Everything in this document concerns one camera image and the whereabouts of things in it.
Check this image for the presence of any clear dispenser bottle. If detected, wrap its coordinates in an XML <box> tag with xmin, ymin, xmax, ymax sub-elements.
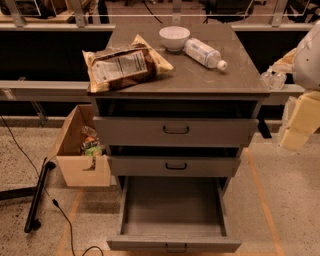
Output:
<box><xmin>261</xmin><ymin>67</ymin><xmax>287</xmax><ymax>90</ymax></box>

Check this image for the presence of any green snack packet in box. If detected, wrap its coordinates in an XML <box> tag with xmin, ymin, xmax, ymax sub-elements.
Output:
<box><xmin>84</xmin><ymin>146</ymin><xmax>103</xmax><ymax>156</ymax></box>

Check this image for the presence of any middle grey drawer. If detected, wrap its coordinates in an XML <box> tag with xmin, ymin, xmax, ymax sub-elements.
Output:
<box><xmin>108</xmin><ymin>156</ymin><xmax>241</xmax><ymax>177</ymax></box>

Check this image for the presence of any bottom open grey drawer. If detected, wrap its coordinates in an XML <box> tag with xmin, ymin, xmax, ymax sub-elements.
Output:
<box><xmin>107</xmin><ymin>177</ymin><xmax>241</xmax><ymax>253</ymax></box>

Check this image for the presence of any white ceramic bowl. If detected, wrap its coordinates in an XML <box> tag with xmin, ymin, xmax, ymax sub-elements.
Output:
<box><xmin>159</xmin><ymin>26</ymin><xmax>190</xmax><ymax>51</ymax></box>

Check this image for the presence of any grey drawer cabinet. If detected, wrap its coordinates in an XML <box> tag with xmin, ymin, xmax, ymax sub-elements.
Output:
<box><xmin>90</xmin><ymin>24</ymin><xmax>269</xmax><ymax>187</ymax></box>

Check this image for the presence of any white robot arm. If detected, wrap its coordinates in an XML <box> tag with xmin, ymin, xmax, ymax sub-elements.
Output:
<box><xmin>272</xmin><ymin>21</ymin><xmax>320</xmax><ymax>152</ymax></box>

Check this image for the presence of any black stand leg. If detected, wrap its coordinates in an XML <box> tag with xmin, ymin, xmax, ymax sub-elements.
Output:
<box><xmin>24</xmin><ymin>159</ymin><xmax>56</xmax><ymax>233</ymax></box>

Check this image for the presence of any clear plastic bottle blue label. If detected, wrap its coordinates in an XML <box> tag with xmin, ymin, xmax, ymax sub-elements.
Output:
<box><xmin>184</xmin><ymin>38</ymin><xmax>227</xmax><ymax>71</ymax></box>

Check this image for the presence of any metal railing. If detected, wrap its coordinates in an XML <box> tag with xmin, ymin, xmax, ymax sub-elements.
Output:
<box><xmin>0</xmin><ymin>0</ymin><xmax>320</xmax><ymax>31</ymax></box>

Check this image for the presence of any black floor cable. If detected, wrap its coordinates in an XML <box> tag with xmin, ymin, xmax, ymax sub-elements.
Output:
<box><xmin>0</xmin><ymin>114</ymin><xmax>105</xmax><ymax>256</ymax></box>

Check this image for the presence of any cardboard box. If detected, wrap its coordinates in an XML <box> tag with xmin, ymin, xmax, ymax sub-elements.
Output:
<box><xmin>48</xmin><ymin>105</ymin><xmax>112</xmax><ymax>187</ymax></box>

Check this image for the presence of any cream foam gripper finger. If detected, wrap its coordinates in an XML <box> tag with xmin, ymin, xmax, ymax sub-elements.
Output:
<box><xmin>280</xmin><ymin>91</ymin><xmax>320</xmax><ymax>152</ymax></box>

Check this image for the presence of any top grey drawer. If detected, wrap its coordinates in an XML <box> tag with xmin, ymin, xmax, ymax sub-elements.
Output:
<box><xmin>93</xmin><ymin>116</ymin><xmax>258</xmax><ymax>147</ymax></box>

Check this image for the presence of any brown yellow snack bag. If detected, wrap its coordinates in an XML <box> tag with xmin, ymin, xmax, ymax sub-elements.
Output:
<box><xmin>82</xmin><ymin>34</ymin><xmax>173</xmax><ymax>93</ymax></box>

